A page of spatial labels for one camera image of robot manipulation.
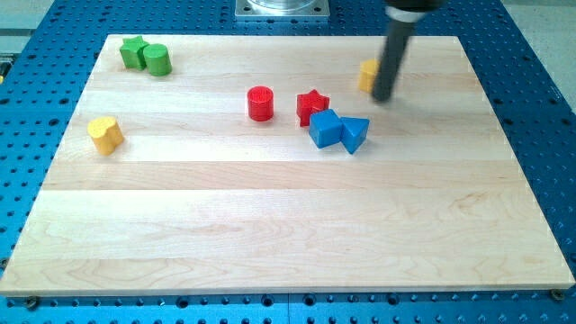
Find green star block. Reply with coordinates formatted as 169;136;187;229
120;35;149;70

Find blue triangle block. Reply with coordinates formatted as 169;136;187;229
340;117;370;154

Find green cylinder block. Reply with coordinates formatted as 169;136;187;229
143;43;172;77

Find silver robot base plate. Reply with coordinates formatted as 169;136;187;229
234;0;330;19

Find red cylinder block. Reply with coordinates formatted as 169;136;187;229
247;85;274;122

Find blue perforated metal table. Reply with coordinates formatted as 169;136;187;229
1;1;575;323

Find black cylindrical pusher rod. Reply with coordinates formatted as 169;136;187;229
372;0;446;103

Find blue cube block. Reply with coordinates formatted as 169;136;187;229
309;109;343;149

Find yellow hexagon block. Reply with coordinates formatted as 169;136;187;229
358;58;380;94

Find light wooden board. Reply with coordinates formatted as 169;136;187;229
1;34;574;297

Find yellow heart block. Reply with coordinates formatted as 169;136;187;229
87;116;124;156

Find red star block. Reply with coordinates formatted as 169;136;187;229
296;89;330;127

